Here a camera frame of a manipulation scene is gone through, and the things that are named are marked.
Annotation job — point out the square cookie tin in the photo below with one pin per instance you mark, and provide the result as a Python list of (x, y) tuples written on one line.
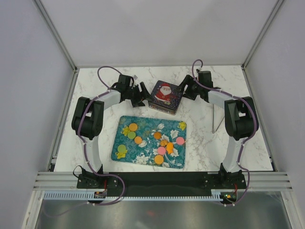
[(164, 108)]

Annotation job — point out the orange round cookie left centre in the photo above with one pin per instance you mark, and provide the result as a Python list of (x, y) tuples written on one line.
[(138, 140)]

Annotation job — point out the orange round cookie top left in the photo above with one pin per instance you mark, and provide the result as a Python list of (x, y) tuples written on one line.
[(133, 127)]

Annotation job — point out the orange round cookie bottom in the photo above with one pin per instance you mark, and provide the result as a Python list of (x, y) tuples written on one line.
[(159, 159)]

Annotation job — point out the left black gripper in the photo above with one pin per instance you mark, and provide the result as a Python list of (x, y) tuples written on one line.
[(143, 96)]

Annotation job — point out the orange round cookie mid right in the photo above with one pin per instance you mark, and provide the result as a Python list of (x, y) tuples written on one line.
[(163, 143)]

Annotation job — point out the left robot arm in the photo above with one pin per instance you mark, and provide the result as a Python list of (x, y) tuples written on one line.
[(87, 122)]

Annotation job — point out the aluminium frame rail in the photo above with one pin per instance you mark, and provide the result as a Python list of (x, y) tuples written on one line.
[(259, 181)]

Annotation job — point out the pink round cookie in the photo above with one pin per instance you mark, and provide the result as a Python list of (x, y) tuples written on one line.
[(161, 150), (180, 141)]

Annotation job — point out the white cable duct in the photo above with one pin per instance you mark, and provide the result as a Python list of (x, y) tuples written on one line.
[(98, 196)]

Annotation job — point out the green round cookie upper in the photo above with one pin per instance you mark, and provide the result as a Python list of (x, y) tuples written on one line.
[(131, 135)]

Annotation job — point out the green round cookie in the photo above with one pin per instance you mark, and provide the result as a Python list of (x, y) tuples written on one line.
[(131, 135), (122, 149)]

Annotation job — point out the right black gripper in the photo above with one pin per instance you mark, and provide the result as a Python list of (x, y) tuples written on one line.
[(188, 80)]

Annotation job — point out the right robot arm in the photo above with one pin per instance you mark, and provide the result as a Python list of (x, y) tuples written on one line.
[(240, 119)]

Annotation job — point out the gold tin lid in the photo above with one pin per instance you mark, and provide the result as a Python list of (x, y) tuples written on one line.
[(164, 94)]

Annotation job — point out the orange flower cookie lower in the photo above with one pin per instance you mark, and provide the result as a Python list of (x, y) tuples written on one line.
[(169, 148)]

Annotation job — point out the metal tongs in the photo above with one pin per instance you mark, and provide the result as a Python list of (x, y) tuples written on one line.
[(215, 127)]

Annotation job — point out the green round cookie lower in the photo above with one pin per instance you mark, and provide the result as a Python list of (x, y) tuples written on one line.
[(122, 149)]

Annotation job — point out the pink round cookie lower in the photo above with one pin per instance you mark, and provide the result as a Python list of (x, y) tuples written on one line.
[(161, 150)]

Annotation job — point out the black mounting base plate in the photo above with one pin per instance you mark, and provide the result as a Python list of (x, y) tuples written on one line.
[(162, 184)]

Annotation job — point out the pink round cookie right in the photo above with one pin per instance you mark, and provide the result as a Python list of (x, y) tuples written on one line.
[(180, 141)]

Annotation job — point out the orange round cookie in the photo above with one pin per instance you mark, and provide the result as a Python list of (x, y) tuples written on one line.
[(133, 127), (159, 159), (138, 140)]

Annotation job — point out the teal floral tray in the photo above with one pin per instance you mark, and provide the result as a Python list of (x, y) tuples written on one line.
[(152, 131)]

